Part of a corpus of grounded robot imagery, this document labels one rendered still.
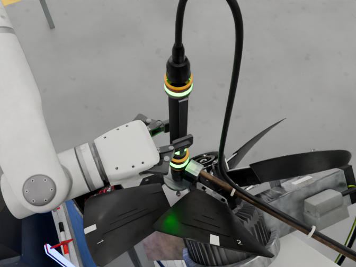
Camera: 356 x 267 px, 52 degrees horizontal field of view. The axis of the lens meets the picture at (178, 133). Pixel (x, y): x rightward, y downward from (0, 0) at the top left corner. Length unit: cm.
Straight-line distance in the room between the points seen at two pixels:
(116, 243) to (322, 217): 55
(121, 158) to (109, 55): 232
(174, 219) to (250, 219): 31
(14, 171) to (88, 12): 281
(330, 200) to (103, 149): 65
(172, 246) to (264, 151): 145
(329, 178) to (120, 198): 59
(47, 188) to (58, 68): 240
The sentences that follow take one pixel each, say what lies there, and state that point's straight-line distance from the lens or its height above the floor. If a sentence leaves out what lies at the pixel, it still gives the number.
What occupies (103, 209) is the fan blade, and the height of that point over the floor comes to 116.
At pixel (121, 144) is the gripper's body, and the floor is 153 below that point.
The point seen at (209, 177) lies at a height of 139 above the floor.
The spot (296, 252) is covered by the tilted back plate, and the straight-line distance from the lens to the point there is 102.
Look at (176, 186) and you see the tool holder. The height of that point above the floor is 131.
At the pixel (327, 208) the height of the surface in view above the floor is 115.
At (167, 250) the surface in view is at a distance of 113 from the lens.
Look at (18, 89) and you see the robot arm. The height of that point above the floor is 162.
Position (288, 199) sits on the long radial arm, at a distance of 107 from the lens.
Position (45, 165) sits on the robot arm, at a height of 161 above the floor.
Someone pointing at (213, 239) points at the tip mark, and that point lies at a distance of 68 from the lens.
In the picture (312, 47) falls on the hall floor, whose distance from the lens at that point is 312.
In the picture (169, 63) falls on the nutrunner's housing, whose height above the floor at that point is 170.
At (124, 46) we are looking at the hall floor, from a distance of 297.
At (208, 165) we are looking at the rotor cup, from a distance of 92.
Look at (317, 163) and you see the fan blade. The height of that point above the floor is 130.
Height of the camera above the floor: 209
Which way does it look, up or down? 59 degrees down
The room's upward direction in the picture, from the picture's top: straight up
